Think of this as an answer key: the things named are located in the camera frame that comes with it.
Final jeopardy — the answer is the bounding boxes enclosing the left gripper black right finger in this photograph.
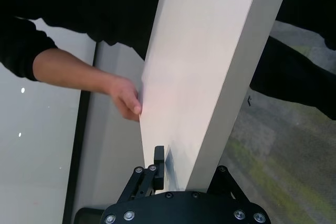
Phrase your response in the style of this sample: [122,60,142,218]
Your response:
[208,165,250,206]

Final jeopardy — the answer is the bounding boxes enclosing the white pedestal rolling table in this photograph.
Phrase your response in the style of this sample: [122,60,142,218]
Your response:
[138,0,295,193]

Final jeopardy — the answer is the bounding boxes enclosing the person's right hand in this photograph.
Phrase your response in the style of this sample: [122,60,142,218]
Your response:
[109,77,144,122]

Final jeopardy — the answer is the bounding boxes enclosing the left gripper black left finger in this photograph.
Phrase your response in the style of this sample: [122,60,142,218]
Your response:
[118,145,165,204]

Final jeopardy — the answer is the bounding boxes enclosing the person's right forearm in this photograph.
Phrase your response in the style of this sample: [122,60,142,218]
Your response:
[33,49,119,96]

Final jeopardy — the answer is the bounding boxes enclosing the black window frame rail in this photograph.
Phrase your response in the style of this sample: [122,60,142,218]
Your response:
[62,42,98,224]

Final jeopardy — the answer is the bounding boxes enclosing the black trousers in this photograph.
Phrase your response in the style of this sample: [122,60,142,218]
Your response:
[249,0,336,120]

